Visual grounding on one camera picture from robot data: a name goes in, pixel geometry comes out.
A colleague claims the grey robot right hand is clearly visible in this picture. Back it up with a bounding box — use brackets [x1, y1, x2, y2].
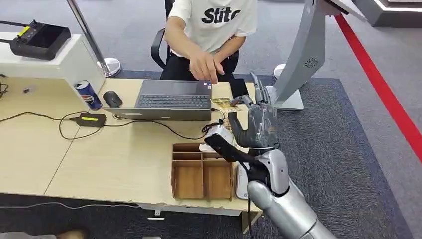
[228, 72, 280, 150]

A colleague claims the person's right hand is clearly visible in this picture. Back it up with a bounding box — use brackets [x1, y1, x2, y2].
[189, 50, 225, 85]

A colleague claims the person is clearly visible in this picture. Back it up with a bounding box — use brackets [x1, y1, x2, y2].
[160, 0, 258, 81]

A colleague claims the black phone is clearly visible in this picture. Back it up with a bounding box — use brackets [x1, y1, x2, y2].
[228, 78, 250, 99]

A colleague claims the grey laptop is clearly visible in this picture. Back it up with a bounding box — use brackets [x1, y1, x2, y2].
[104, 80, 213, 122]

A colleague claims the black office chair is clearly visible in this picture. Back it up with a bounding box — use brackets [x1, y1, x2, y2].
[150, 0, 176, 70]

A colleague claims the white flat device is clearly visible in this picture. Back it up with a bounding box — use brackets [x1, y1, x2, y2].
[235, 162, 252, 200]

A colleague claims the white round base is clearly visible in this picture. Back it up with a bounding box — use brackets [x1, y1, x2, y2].
[273, 63, 286, 80]

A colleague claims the dark grey rug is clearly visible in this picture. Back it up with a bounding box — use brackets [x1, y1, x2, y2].
[113, 70, 415, 239]

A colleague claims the wooden card box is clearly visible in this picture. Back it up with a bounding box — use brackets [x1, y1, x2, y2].
[170, 142, 236, 201]

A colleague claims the grey kiosk stand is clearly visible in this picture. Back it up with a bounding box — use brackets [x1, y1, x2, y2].
[265, 0, 368, 111]

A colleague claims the wooden table leg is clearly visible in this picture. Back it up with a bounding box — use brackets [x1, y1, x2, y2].
[241, 211, 263, 235]

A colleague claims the chrome stanchion pole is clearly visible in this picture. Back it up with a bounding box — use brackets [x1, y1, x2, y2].
[65, 0, 122, 79]

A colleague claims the black computer mouse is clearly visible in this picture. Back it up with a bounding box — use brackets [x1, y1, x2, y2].
[102, 90, 123, 108]

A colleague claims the blue soda can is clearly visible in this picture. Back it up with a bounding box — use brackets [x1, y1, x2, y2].
[74, 80, 104, 111]

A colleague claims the black power adapter yellow label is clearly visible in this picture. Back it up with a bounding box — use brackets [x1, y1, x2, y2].
[75, 112, 108, 128]

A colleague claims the red floor tape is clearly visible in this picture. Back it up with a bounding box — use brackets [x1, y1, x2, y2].
[334, 13, 422, 165]

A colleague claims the white cabinet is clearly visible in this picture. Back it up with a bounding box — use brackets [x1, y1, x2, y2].
[0, 32, 106, 109]

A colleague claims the black controller with screen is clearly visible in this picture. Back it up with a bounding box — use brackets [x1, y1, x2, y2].
[8, 19, 72, 61]

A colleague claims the grey platform with light strip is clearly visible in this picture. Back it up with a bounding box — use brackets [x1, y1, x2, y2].
[352, 0, 422, 28]

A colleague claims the pale and black wrist camera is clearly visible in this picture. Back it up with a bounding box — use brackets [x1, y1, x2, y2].
[204, 124, 265, 173]

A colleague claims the black bundled laptop cable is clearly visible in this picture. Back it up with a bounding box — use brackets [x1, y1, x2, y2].
[104, 108, 226, 141]

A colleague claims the white floor cable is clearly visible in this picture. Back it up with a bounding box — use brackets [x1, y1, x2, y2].
[0, 201, 141, 211]

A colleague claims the thin black cable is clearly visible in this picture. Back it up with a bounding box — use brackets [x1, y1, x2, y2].
[0, 74, 9, 100]

